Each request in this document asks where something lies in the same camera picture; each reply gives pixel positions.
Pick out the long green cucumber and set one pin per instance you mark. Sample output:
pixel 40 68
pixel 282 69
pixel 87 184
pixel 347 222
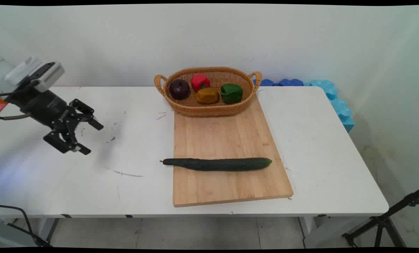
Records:
pixel 216 164

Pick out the yellow bell pepper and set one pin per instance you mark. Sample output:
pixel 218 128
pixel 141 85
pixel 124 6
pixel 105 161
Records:
pixel 207 96

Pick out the green bell pepper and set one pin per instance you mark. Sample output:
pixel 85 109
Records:
pixel 231 93

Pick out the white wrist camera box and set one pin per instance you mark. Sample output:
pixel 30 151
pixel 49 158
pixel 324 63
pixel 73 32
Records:
pixel 46 75

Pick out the red bell pepper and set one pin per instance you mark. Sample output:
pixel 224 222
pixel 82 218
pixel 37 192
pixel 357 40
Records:
pixel 199 81

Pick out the dark blue foam piece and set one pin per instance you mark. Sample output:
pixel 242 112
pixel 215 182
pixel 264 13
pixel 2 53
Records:
pixel 291 82
pixel 265 83

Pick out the dark purple onion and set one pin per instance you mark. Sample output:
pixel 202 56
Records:
pixel 179 89

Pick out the woven wicker basket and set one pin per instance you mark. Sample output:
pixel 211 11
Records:
pixel 209 107

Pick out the white table leg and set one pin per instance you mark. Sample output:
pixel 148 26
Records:
pixel 47 228
pixel 307 225

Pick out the light blue foam strip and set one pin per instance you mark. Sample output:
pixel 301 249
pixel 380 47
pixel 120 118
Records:
pixel 339 105

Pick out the black tripod stand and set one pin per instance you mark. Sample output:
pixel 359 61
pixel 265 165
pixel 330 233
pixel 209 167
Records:
pixel 381 221

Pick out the wooden cutting board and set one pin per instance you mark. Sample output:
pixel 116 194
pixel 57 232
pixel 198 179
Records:
pixel 227 137

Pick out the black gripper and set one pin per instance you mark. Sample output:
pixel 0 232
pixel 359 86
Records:
pixel 44 105

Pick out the orange flat object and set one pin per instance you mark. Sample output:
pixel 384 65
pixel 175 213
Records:
pixel 0 104

